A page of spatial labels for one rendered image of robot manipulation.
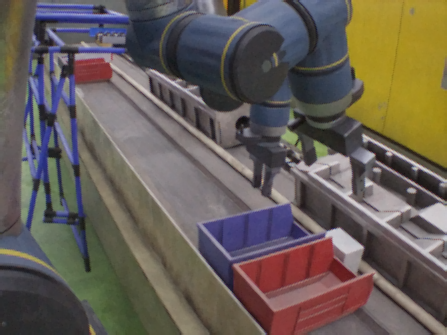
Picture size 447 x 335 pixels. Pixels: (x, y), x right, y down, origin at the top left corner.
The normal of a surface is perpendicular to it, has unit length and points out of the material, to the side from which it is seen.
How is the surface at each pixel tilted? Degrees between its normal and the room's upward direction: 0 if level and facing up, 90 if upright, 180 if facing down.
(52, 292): 62
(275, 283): 88
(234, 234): 88
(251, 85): 95
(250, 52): 86
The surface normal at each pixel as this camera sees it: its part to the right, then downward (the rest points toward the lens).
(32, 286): 0.81, -0.33
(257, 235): 0.48, 0.39
